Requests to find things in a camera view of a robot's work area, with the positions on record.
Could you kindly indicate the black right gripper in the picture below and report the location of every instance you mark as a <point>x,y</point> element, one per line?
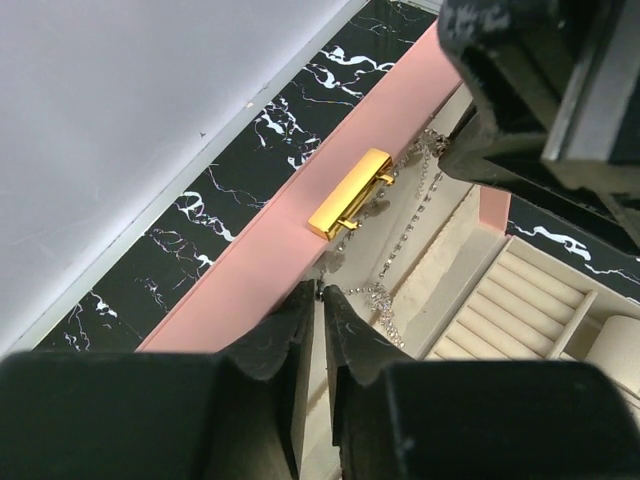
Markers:
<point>555,114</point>

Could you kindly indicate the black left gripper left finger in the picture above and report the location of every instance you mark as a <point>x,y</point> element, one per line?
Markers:
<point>235,414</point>

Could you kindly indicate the beige watch pillow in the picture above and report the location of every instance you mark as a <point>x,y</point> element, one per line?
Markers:
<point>619,337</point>

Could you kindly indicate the pink jewelry box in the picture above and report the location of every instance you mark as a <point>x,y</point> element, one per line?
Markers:
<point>421,257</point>

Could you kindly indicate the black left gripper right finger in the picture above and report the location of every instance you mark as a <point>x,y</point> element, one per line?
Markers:
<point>394,417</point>

